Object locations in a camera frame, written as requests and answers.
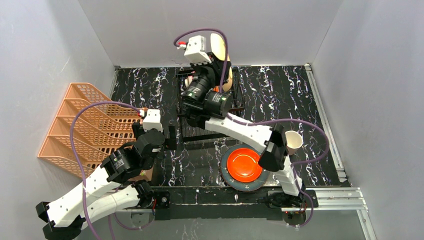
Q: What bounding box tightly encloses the dark teal plate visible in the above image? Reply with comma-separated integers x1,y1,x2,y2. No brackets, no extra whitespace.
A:
220,143,270,192

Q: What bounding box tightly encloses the orange red plate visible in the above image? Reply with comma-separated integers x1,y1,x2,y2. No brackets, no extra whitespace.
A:
226,147,263,183

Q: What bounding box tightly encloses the orange patterned bowl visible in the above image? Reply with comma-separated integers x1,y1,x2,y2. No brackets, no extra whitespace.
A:
184,75,193,88

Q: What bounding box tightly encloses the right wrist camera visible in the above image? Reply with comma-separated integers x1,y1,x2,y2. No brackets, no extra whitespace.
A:
184,35,212,66

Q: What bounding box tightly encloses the pink mug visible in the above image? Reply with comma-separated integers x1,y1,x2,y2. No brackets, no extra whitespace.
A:
285,130,304,156

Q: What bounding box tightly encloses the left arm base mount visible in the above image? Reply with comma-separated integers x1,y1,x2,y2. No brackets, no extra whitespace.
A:
124,180,171,210

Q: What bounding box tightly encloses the yellow plate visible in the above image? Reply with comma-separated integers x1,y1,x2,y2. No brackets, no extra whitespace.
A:
210,33,233,92

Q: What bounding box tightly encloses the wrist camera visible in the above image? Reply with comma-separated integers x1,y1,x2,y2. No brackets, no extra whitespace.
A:
140,108,164,133
184,35,212,66

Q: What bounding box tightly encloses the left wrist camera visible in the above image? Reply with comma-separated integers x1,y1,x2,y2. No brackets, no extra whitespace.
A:
140,108,164,133

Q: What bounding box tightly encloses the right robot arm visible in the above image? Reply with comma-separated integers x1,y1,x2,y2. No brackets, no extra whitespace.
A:
181,54,303,196

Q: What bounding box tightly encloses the orange file organizer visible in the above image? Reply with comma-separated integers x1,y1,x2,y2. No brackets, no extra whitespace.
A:
37,82,141,178

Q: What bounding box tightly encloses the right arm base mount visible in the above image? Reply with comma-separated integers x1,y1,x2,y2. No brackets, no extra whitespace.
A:
256,190,319,227

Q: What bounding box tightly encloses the black wire dish rack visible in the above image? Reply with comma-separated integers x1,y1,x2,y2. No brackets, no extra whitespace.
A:
175,66,246,144

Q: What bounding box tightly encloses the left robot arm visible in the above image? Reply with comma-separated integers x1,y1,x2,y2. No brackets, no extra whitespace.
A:
35,121,177,240

